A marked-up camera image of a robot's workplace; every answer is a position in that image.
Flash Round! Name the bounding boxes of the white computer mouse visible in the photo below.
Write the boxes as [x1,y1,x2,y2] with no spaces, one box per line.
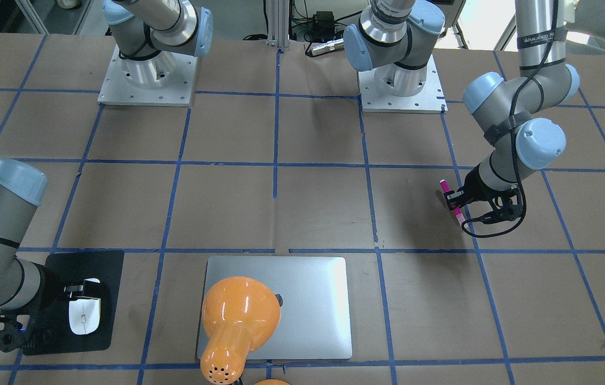
[66,278,101,335]

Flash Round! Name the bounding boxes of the black mousepad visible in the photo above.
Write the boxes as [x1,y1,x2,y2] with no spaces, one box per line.
[22,250,124,356]

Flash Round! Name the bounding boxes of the pink marker pen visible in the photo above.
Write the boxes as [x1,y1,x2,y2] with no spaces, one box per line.
[439,179,466,225]

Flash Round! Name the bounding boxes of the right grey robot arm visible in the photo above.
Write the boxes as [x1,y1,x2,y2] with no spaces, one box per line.
[0,1,214,356]

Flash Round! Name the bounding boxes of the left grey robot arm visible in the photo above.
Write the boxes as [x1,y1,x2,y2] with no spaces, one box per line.
[343,1,579,224]

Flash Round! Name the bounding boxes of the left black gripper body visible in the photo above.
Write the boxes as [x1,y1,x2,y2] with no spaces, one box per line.
[455,166,525,222]

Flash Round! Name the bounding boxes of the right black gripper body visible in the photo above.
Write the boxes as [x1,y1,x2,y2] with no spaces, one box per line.
[0,265,59,352]

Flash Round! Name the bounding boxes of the grey closed laptop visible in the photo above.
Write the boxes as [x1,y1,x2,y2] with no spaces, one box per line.
[204,256,352,360]

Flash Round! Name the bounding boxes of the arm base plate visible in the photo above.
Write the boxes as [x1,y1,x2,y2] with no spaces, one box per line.
[357,56,447,114]
[98,47,198,107]

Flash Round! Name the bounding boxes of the orange desk lamp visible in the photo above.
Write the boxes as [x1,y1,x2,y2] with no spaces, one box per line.
[200,277,283,384]

